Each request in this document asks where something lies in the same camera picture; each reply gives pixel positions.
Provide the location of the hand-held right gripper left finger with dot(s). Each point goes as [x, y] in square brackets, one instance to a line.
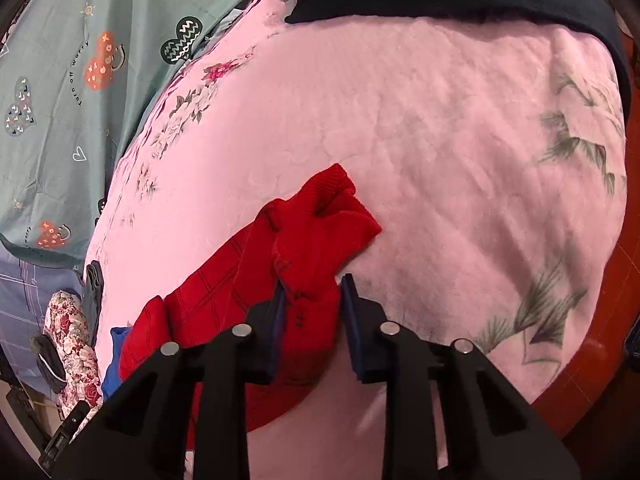
[277, 325]

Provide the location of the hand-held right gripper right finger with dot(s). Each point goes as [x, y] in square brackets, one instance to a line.
[350, 330]

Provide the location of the blue and red pants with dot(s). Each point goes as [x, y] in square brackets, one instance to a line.
[310, 220]

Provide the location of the red floral quilt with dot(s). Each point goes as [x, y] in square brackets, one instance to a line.
[75, 355]

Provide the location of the grey folded garment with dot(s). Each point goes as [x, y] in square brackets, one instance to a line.
[94, 300]

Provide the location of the purple plaid pillow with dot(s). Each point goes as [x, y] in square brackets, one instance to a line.
[30, 280]

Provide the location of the pink floral bedsheet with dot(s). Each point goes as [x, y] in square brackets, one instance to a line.
[425, 135]

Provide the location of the teal heart-print pillow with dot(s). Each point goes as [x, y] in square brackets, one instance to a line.
[75, 110]

